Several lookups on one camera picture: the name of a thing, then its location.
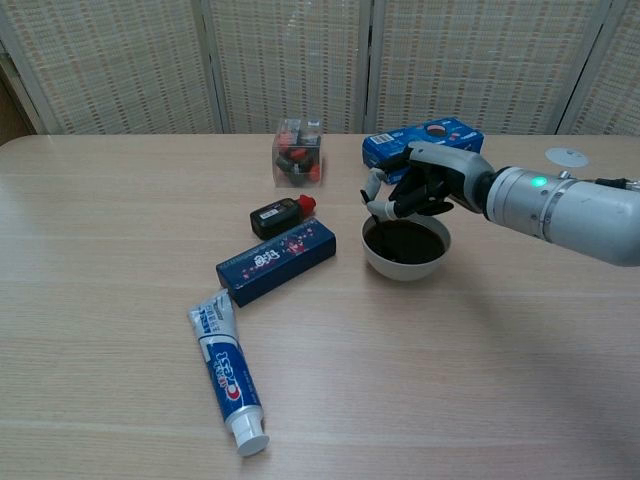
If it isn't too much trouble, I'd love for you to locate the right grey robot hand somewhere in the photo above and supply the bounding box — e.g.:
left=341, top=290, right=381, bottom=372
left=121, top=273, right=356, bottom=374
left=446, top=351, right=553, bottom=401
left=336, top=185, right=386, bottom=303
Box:
left=359, top=140, right=496, bottom=221

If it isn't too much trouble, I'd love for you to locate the small black spoon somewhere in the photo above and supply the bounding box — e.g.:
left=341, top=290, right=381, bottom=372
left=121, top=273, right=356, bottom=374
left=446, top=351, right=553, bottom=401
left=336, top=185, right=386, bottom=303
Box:
left=363, top=197, right=389, bottom=251

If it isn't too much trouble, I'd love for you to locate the white bowl with dark liquid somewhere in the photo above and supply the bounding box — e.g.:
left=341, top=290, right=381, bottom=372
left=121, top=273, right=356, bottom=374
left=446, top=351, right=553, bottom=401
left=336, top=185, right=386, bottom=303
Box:
left=360, top=209, right=452, bottom=282

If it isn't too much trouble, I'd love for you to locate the blue Oreo cookie box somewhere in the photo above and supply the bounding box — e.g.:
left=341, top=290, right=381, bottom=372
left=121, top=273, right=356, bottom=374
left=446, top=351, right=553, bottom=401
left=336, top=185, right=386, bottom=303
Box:
left=361, top=116, right=485, bottom=185

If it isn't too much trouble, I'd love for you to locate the woven folding screen panel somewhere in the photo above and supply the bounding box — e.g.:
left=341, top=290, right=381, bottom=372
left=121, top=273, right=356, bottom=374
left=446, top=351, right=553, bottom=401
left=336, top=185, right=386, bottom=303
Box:
left=0, top=0, right=224, bottom=136
left=202, top=0, right=374, bottom=135
left=364, top=0, right=614, bottom=136
left=557, top=0, right=640, bottom=136

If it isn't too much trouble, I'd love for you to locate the clear plastic box with items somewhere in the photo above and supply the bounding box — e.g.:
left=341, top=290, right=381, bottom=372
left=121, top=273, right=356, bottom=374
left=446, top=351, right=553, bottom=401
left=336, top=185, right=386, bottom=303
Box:
left=272, top=117, right=325, bottom=189

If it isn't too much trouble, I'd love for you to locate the black bottle with red cap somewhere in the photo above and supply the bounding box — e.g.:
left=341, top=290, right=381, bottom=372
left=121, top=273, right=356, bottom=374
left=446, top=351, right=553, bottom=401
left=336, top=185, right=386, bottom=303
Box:
left=249, top=193, right=318, bottom=241

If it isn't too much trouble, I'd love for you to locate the dark blue slim carton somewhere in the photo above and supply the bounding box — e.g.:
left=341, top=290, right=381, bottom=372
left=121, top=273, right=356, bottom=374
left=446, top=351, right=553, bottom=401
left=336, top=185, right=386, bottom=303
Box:
left=215, top=217, right=337, bottom=308

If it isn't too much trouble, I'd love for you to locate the Crest toothpaste tube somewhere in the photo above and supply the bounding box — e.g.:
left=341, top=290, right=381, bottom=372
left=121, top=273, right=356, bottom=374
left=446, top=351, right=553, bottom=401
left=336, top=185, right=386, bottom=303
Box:
left=187, top=288, right=271, bottom=458

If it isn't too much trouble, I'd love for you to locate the grey round cable grommet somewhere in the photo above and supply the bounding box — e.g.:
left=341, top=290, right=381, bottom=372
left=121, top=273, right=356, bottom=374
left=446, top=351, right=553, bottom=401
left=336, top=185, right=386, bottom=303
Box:
left=544, top=146, right=590, bottom=169

